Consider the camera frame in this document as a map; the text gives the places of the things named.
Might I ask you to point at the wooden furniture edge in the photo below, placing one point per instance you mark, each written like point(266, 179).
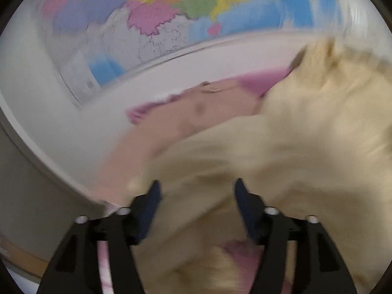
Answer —
point(21, 258)

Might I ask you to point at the tan garment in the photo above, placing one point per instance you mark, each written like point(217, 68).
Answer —
point(171, 119)

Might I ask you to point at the pale yellow garment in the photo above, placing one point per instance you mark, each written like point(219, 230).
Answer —
point(306, 144)

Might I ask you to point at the large colourful wall map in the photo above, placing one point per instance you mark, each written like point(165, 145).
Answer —
point(183, 0)

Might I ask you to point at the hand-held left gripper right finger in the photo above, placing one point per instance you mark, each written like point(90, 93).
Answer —
point(245, 202)

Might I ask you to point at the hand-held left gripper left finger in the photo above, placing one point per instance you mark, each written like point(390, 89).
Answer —
point(153, 199)

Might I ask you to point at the pink bed sheet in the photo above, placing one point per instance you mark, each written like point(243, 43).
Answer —
point(263, 81)

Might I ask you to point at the white bed headboard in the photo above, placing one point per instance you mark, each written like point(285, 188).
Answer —
point(61, 128)

